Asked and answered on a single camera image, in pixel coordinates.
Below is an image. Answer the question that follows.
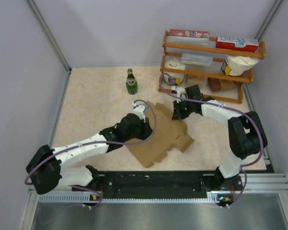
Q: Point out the white bag left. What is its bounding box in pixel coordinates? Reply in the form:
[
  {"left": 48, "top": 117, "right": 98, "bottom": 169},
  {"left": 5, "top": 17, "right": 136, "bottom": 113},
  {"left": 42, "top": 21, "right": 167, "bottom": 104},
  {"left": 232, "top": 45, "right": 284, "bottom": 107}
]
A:
[{"left": 164, "top": 58, "right": 185, "bottom": 85}]

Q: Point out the aluminium corner frame post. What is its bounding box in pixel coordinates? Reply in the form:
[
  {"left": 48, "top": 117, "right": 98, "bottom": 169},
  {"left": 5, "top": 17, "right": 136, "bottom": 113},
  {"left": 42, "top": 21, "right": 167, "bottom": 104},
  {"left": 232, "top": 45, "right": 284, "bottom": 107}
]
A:
[{"left": 26, "top": 0, "right": 72, "bottom": 73}]

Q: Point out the wooden shelf rack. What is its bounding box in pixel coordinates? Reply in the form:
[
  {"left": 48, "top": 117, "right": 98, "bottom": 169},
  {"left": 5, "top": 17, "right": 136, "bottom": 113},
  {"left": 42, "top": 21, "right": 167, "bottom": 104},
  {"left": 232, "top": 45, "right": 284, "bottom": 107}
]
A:
[{"left": 160, "top": 31, "right": 266, "bottom": 104}]

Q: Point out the clear plastic container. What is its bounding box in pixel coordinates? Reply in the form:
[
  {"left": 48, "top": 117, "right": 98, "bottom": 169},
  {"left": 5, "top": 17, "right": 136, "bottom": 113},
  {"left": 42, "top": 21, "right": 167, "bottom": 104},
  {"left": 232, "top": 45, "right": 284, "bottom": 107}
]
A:
[{"left": 181, "top": 53, "right": 213, "bottom": 67}]

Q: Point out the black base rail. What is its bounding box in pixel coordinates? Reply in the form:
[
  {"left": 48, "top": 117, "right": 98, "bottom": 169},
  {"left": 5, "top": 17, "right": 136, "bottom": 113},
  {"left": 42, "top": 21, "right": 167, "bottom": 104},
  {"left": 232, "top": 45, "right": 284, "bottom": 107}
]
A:
[{"left": 91, "top": 171, "right": 242, "bottom": 199}]

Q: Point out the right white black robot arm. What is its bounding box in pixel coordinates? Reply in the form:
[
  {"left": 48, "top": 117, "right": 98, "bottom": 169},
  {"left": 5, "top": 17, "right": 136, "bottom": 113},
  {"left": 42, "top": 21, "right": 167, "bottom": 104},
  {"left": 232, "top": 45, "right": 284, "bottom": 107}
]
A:
[{"left": 171, "top": 85, "right": 267, "bottom": 191}]

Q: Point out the right aluminium frame post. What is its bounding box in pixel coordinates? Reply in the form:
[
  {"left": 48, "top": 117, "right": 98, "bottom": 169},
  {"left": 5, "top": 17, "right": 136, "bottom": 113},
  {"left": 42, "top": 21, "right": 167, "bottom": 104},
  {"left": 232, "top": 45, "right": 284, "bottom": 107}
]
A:
[{"left": 255, "top": 0, "right": 284, "bottom": 40}]

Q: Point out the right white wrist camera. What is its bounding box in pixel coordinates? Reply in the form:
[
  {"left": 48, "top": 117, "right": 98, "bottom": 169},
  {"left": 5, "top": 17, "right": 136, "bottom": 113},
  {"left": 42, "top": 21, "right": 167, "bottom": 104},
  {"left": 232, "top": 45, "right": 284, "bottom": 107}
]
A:
[{"left": 171, "top": 85, "right": 187, "bottom": 102}]

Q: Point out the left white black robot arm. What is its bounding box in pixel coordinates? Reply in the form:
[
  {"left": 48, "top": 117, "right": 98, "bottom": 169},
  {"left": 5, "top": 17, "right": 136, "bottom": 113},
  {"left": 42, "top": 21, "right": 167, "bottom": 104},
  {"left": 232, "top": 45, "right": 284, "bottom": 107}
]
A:
[{"left": 25, "top": 113, "right": 156, "bottom": 195}]

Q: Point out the red foil box left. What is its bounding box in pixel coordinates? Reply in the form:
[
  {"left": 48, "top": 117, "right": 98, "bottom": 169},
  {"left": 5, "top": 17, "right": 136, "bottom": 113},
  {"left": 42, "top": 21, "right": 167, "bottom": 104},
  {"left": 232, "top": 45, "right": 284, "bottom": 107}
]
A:
[{"left": 169, "top": 29, "right": 210, "bottom": 39}]

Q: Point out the brown cardboard box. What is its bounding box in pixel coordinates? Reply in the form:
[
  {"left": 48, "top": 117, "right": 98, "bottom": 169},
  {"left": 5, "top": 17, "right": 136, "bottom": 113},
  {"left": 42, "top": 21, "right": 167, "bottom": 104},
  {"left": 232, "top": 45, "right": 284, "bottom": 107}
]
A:
[{"left": 127, "top": 102, "right": 194, "bottom": 168}]

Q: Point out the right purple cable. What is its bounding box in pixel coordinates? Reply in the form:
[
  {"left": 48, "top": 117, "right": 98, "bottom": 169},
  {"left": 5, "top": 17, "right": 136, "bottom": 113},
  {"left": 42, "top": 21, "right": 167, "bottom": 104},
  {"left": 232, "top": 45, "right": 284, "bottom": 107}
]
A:
[{"left": 158, "top": 73, "right": 264, "bottom": 208}]

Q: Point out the tan cardboard block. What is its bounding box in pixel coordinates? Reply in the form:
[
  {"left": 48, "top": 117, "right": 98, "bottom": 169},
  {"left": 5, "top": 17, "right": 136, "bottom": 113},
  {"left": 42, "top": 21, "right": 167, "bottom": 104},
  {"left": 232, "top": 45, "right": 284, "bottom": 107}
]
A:
[{"left": 186, "top": 75, "right": 206, "bottom": 88}]

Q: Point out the green glass bottle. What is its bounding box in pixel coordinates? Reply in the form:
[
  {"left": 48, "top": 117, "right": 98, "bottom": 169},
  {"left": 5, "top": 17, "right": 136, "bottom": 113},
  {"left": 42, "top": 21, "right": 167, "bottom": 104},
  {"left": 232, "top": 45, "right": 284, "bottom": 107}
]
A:
[{"left": 126, "top": 69, "right": 138, "bottom": 95}]

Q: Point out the crumpled brown paper bag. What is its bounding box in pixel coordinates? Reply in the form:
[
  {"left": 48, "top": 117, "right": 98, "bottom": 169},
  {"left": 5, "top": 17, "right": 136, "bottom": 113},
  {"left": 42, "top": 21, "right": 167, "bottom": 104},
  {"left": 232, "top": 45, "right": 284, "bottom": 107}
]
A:
[{"left": 219, "top": 79, "right": 237, "bottom": 92}]

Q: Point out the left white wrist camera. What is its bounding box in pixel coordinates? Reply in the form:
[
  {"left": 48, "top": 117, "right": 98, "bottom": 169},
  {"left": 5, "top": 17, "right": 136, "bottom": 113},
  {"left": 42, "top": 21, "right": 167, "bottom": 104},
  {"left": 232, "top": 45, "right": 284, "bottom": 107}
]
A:
[{"left": 132, "top": 102, "right": 146, "bottom": 120}]

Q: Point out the grey cable duct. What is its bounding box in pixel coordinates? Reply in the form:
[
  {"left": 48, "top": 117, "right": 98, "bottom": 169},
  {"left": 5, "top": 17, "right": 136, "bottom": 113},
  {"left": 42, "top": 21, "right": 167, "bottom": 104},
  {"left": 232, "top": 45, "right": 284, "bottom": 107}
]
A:
[{"left": 39, "top": 193, "right": 231, "bottom": 204}]

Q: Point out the brown brick block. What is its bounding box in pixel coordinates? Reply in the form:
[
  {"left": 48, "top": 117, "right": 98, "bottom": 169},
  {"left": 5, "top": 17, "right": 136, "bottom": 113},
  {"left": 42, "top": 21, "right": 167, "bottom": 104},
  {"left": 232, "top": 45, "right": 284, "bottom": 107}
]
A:
[{"left": 207, "top": 78, "right": 221, "bottom": 92}]

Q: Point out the red white box right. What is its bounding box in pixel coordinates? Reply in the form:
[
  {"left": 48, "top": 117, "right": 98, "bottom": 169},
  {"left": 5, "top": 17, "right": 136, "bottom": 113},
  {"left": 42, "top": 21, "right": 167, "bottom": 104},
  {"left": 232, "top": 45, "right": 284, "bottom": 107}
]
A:
[{"left": 216, "top": 36, "right": 259, "bottom": 52}]

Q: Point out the large white bag right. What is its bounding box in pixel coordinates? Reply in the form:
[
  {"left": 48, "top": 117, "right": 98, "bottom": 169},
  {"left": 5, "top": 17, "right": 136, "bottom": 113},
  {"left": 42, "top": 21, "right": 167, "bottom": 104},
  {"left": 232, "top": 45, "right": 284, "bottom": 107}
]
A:
[{"left": 221, "top": 55, "right": 260, "bottom": 77}]

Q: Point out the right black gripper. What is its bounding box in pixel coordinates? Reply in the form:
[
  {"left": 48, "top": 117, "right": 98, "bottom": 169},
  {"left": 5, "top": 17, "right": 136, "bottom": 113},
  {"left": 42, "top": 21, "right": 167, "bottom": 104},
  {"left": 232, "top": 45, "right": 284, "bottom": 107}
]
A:
[{"left": 172, "top": 98, "right": 193, "bottom": 121}]

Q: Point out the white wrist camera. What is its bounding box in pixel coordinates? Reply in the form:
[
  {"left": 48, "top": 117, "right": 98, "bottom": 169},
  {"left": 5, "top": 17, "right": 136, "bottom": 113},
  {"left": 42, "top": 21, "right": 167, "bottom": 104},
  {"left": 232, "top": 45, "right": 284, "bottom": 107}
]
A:
[
  {"left": 171, "top": 85, "right": 187, "bottom": 102},
  {"left": 132, "top": 102, "right": 146, "bottom": 120}
]

